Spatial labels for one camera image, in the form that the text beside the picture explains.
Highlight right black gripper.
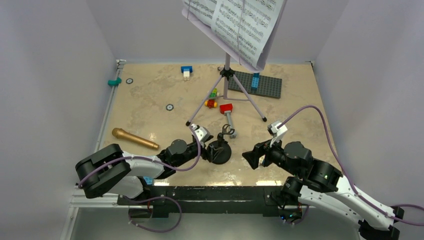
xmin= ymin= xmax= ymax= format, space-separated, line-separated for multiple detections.
xmin=241 ymin=132 xmax=301 ymax=177

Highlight black microphone stand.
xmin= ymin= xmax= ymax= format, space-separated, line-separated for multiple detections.
xmin=213 ymin=124 xmax=232 ymax=165

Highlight gold microphone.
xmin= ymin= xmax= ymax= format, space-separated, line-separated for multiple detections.
xmin=111 ymin=128 xmax=160 ymax=150

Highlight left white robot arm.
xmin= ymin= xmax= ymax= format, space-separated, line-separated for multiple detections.
xmin=75 ymin=139 xmax=226 ymax=205

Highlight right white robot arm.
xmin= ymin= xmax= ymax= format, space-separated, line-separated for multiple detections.
xmin=242 ymin=141 xmax=405 ymax=240

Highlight red and grey brick hammer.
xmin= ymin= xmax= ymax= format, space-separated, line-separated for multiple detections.
xmin=219 ymin=103 xmax=237 ymax=139

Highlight red brick yellow wheels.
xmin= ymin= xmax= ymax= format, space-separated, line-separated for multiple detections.
xmin=204 ymin=99 xmax=218 ymax=109

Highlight green brick toy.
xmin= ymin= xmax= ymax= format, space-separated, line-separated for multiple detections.
xmin=209 ymin=88 xmax=219 ymax=99

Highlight poker chip near centre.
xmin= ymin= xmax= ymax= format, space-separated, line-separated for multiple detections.
xmin=166 ymin=104 xmax=174 ymax=111

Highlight poker chip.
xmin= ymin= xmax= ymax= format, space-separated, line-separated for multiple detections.
xmin=166 ymin=104 xmax=174 ymax=111
xmin=125 ymin=78 xmax=134 ymax=85

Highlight light blue building baseplate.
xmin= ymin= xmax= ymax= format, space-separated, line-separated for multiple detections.
xmin=143 ymin=176 xmax=154 ymax=186

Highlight blue brick stack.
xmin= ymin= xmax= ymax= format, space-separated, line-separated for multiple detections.
xmin=250 ymin=72 xmax=260 ymax=91

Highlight dark grey building baseplate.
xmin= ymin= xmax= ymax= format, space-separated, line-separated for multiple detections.
xmin=235 ymin=71 xmax=283 ymax=99

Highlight blue and white bricks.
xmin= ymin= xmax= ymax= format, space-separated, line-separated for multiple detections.
xmin=180 ymin=65 xmax=193 ymax=79

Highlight poker chip far left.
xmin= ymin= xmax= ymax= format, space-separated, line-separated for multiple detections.
xmin=125 ymin=78 xmax=134 ymax=85

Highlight lilac music stand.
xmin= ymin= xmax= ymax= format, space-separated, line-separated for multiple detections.
xmin=181 ymin=0 xmax=289 ymax=127

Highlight teal clamp hook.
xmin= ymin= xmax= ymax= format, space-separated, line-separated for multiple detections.
xmin=107 ymin=77 xmax=122 ymax=87

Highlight white sheet music pages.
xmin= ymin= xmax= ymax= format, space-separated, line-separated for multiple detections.
xmin=182 ymin=0 xmax=286 ymax=70

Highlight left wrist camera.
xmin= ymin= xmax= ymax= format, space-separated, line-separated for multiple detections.
xmin=189 ymin=123 xmax=214 ymax=143

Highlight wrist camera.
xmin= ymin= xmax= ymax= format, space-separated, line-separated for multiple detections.
xmin=189 ymin=123 xmax=214 ymax=143
xmin=267 ymin=120 xmax=288 ymax=147

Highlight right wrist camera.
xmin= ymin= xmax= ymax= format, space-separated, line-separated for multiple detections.
xmin=267 ymin=120 xmax=288 ymax=147

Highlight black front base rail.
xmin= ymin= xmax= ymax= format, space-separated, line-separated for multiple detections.
xmin=117 ymin=186 xmax=306 ymax=222

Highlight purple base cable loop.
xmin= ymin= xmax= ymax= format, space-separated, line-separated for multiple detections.
xmin=127 ymin=196 xmax=183 ymax=233

